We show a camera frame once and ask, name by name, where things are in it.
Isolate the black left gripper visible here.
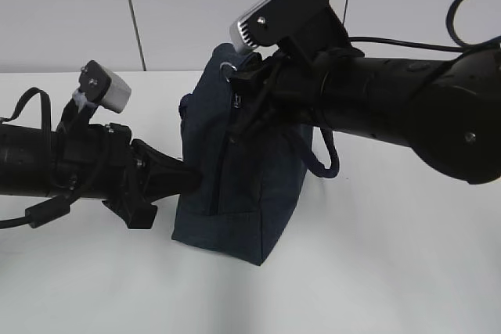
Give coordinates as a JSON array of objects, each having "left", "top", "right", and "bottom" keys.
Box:
[{"left": 63, "top": 124, "right": 202, "bottom": 229}]

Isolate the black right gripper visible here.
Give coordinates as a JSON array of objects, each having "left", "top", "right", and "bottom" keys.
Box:
[{"left": 229, "top": 0, "right": 364, "bottom": 138}]

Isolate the dark blue fabric lunch bag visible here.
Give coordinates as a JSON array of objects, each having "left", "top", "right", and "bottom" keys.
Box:
[{"left": 171, "top": 42, "right": 340, "bottom": 268}]

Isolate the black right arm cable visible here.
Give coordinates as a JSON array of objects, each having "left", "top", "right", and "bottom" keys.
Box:
[{"left": 348, "top": 0, "right": 501, "bottom": 53}]

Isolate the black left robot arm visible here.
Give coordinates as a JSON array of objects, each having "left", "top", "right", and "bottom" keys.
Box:
[{"left": 1, "top": 124, "right": 201, "bottom": 229}]

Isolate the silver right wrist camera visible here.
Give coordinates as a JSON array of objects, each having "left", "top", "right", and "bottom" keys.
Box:
[{"left": 229, "top": 0, "right": 305, "bottom": 53}]

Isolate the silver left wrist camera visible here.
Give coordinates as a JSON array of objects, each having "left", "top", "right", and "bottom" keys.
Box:
[{"left": 72, "top": 60, "right": 132, "bottom": 113}]

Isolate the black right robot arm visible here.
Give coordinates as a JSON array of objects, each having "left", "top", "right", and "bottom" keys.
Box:
[{"left": 229, "top": 0, "right": 500, "bottom": 185}]

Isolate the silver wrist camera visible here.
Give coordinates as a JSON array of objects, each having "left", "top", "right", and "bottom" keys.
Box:
[
  {"left": 229, "top": 0, "right": 305, "bottom": 53},
  {"left": 72, "top": 60, "right": 132, "bottom": 113}
]

